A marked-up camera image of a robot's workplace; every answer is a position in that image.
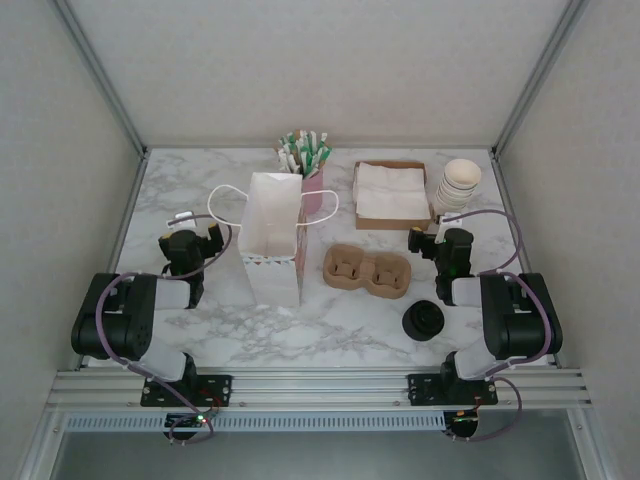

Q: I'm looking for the cartoon animal print paper bag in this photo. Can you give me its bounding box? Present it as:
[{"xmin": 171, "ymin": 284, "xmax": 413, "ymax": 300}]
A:
[{"xmin": 207, "ymin": 172, "xmax": 340, "ymax": 307}]

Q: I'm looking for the brown cardboard tray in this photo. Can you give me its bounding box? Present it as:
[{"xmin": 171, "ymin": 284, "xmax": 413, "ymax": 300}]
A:
[{"xmin": 352, "ymin": 159, "xmax": 434, "ymax": 232}]

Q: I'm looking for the bundle of wrapped straws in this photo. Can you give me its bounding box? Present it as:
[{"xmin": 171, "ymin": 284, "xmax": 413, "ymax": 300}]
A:
[{"xmin": 353, "ymin": 162, "xmax": 431, "ymax": 221}]

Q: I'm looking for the black cup lid stack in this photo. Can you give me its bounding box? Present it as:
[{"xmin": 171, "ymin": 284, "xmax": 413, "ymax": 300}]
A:
[{"xmin": 402, "ymin": 298, "xmax": 445, "ymax": 344}]

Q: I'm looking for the white paper cup stack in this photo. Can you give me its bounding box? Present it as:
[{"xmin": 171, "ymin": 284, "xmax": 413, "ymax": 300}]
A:
[{"xmin": 433, "ymin": 157, "xmax": 483, "ymax": 214}]

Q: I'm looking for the brown pulp cup carrier stack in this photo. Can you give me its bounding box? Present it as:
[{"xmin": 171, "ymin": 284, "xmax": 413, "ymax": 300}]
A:
[{"xmin": 322, "ymin": 252, "xmax": 413, "ymax": 300}]

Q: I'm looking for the pink cup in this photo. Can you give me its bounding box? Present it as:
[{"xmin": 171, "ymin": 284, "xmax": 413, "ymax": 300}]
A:
[{"xmin": 301, "ymin": 167, "xmax": 326, "ymax": 214}]

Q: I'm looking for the controller circuit board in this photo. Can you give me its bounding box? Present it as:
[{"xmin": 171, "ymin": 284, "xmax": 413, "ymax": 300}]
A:
[
  {"xmin": 164, "ymin": 411, "xmax": 214, "ymax": 432},
  {"xmin": 444, "ymin": 409, "xmax": 482, "ymax": 439}
]

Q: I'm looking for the purple cable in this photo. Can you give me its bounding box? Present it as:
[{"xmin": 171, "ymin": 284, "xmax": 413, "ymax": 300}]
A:
[
  {"xmin": 464, "ymin": 272, "xmax": 557, "ymax": 444},
  {"xmin": 452, "ymin": 208, "xmax": 524, "ymax": 277},
  {"xmin": 94, "ymin": 272, "xmax": 217, "ymax": 444},
  {"xmin": 162, "ymin": 213, "xmax": 235, "ymax": 279}
]

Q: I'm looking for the aluminium frame post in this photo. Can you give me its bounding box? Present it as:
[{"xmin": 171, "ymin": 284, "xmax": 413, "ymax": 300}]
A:
[
  {"xmin": 491, "ymin": 0, "xmax": 589, "ymax": 159},
  {"xmin": 52, "ymin": 0, "xmax": 150, "ymax": 159}
]

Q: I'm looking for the aluminium slotted rail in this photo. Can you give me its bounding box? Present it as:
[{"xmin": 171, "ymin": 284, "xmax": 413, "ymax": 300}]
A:
[{"xmin": 47, "ymin": 368, "xmax": 594, "ymax": 412}]

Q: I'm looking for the grey slotted cable duct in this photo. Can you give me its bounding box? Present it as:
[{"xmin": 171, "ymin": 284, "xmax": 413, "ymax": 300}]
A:
[{"xmin": 64, "ymin": 410, "xmax": 447, "ymax": 432}]

